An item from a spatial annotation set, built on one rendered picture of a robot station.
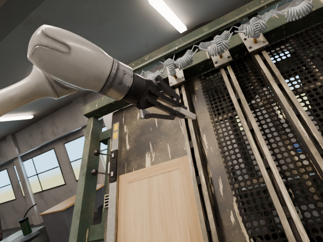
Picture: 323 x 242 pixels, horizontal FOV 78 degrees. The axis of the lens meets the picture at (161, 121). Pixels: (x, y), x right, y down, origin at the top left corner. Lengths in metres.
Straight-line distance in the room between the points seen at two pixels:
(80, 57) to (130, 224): 0.89
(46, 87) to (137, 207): 0.77
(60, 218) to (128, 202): 3.62
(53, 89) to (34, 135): 7.04
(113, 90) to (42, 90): 0.20
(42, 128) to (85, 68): 6.82
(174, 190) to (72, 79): 0.76
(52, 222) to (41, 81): 4.49
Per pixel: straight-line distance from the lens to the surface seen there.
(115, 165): 1.26
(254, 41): 1.27
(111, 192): 1.23
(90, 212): 1.39
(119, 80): 0.47
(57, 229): 4.94
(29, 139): 7.84
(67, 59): 0.44
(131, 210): 1.15
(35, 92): 0.60
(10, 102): 0.58
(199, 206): 0.93
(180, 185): 1.04
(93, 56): 0.45
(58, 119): 6.62
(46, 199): 7.86
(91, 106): 1.64
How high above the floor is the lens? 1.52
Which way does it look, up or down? 3 degrees up
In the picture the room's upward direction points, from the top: 20 degrees counter-clockwise
